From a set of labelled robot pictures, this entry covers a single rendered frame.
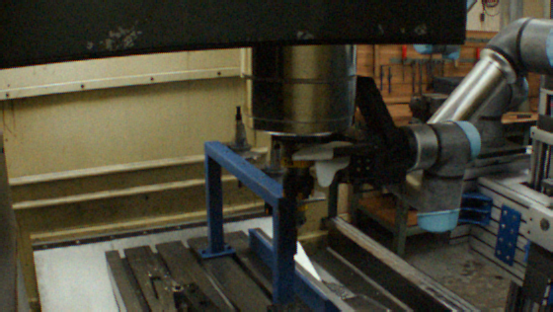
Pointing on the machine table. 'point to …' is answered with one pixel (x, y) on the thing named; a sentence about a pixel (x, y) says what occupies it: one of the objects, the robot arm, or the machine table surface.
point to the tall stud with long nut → (179, 297)
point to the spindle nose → (299, 89)
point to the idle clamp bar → (197, 299)
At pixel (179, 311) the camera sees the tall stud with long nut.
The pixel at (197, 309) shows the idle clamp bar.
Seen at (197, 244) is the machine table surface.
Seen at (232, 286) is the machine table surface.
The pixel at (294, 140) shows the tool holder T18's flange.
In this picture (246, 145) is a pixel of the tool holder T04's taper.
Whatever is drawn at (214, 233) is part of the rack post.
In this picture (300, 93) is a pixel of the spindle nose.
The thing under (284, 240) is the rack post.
